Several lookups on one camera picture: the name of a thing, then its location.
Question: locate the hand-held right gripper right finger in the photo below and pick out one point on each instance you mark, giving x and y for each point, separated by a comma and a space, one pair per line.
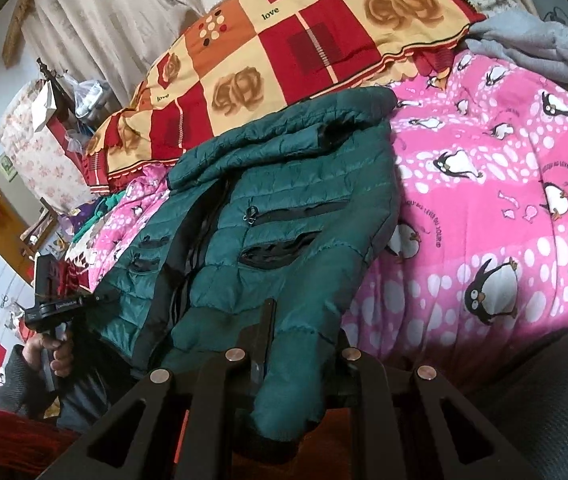
364, 375

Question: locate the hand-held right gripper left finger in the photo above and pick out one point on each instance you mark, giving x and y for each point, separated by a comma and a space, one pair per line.
266, 330

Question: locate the green puffer jacket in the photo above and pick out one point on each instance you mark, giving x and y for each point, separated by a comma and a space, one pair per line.
289, 200

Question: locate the person's left forearm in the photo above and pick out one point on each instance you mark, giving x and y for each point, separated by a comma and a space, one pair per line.
14, 377

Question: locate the person's left hand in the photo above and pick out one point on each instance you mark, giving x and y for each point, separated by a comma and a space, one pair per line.
56, 355

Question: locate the purple cloth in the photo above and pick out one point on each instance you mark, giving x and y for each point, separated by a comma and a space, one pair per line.
81, 220

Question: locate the teal cloth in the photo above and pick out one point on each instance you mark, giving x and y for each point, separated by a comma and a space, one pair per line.
109, 203

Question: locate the floral cloth cover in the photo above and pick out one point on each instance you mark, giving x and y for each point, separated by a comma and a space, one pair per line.
39, 160

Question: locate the red cloth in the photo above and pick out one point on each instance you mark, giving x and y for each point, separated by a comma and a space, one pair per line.
4, 430

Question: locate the white paper bag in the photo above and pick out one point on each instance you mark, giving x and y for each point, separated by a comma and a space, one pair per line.
44, 107

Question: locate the dark cloth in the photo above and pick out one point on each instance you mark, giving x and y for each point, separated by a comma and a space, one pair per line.
539, 400

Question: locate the clear plastic bag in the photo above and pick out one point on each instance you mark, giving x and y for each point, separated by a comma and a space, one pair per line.
86, 95

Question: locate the dark wooden coat rack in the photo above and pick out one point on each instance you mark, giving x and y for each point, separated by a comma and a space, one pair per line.
48, 72

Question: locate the pink penguin blanket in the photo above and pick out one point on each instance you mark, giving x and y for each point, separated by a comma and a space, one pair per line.
489, 185

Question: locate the beige curtain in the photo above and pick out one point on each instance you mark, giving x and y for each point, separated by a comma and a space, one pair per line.
114, 25

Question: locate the rose patterned quilt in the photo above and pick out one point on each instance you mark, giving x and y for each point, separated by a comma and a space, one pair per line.
264, 60

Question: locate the grey sweatshirt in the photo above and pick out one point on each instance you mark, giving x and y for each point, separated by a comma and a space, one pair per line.
529, 40

